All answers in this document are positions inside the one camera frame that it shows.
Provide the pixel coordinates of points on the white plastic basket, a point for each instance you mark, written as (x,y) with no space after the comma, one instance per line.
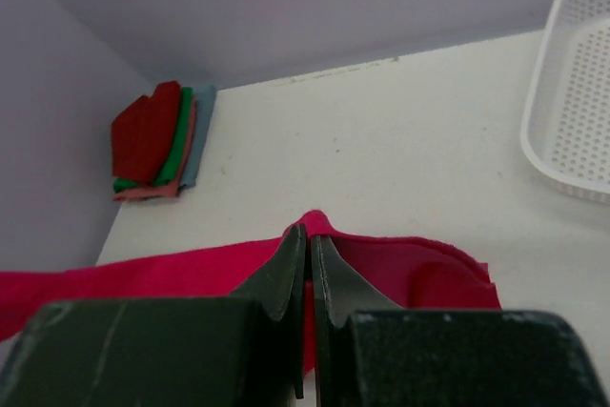
(564,130)

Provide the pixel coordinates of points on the pink red t shirt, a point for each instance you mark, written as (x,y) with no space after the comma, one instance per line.
(414,272)

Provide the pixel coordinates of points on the blue folded shirt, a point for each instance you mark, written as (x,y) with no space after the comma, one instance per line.
(204,108)

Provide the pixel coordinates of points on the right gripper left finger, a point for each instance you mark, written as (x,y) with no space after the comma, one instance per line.
(276,344)

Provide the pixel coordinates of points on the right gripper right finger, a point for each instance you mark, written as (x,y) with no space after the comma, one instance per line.
(339,292)

